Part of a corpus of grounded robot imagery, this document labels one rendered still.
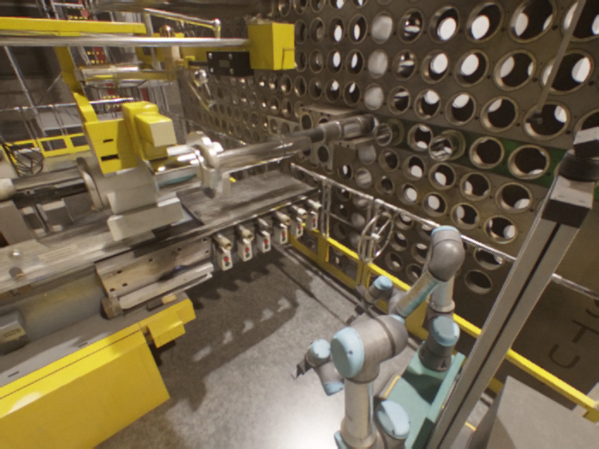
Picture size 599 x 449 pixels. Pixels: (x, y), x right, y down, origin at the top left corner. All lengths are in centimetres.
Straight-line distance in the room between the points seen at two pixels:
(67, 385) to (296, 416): 129
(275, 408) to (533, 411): 141
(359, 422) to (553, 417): 81
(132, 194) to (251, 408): 154
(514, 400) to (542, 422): 10
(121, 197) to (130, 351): 86
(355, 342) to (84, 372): 153
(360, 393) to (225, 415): 144
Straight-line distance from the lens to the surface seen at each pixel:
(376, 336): 86
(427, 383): 161
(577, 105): 260
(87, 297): 221
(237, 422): 225
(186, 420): 234
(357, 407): 102
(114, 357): 201
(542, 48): 264
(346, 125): 288
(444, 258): 127
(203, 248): 222
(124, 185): 193
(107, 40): 102
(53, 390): 204
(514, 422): 152
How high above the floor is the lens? 202
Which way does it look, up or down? 31 degrees down
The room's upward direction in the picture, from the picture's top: straight up
